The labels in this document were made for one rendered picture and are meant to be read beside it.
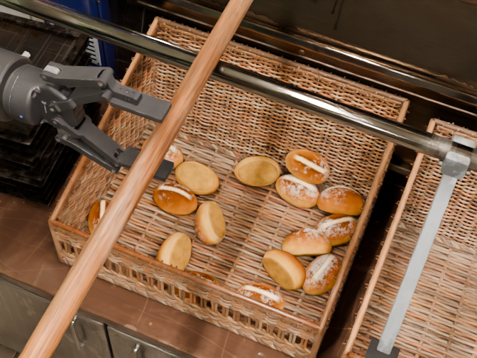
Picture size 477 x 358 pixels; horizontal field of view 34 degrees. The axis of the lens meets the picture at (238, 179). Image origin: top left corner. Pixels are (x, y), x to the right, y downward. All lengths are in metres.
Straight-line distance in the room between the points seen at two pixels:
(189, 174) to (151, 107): 0.71
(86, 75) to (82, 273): 0.24
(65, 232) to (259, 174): 0.43
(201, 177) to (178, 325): 0.32
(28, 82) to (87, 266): 0.27
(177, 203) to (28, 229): 0.31
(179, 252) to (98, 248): 0.66
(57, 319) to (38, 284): 0.75
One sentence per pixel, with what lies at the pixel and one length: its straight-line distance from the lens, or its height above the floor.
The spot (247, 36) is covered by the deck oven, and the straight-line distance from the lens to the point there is 1.62.
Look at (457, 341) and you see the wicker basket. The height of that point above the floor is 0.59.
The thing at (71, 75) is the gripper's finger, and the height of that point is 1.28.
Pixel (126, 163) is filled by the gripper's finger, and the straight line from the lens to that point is 1.07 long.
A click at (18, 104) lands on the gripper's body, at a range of 1.06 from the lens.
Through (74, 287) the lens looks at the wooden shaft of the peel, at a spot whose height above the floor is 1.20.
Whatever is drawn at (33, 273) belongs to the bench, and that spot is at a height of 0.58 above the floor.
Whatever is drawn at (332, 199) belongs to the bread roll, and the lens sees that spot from 1.65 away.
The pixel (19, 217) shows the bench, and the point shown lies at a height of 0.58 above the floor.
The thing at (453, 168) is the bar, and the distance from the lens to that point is 1.10.
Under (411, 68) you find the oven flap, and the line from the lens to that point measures 1.50.
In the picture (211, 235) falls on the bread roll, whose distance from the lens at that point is 1.59.
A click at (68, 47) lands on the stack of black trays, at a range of 1.67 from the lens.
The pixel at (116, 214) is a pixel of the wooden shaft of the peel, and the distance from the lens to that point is 0.95.
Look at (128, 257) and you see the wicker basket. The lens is 1.48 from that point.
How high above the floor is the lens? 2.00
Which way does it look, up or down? 55 degrees down
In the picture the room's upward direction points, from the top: 4 degrees clockwise
